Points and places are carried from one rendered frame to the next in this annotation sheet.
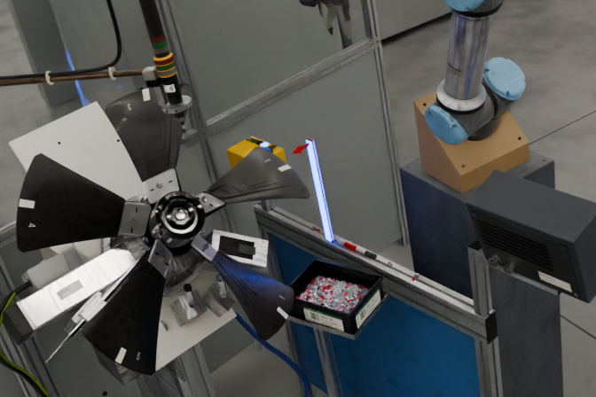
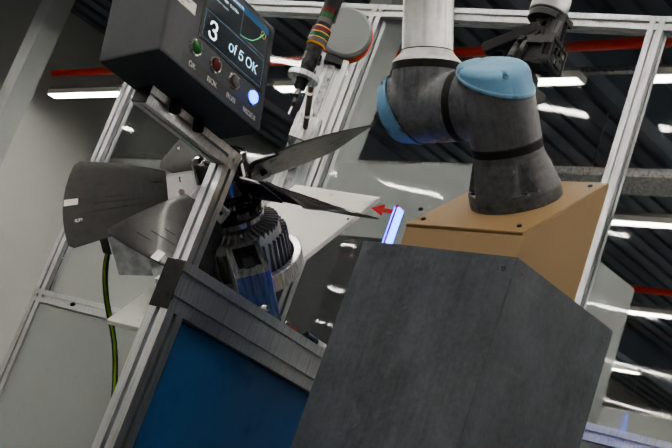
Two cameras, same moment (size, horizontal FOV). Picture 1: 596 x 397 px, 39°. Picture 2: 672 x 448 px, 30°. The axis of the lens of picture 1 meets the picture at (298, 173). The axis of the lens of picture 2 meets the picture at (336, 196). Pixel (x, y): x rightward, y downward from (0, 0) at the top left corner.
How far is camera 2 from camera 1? 3.01 m
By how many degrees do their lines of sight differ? 83
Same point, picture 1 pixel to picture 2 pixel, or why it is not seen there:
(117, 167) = (318, 228)
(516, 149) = (500, 234)
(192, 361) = not seen: hidden behind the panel
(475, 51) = not seen: outside the picture
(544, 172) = (490, 267)
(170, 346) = (138, 317)
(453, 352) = (180, 400)
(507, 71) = (500, 62)
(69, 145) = not seen: hidden behind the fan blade
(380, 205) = not seen: outside the picture
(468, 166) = (427, 221)
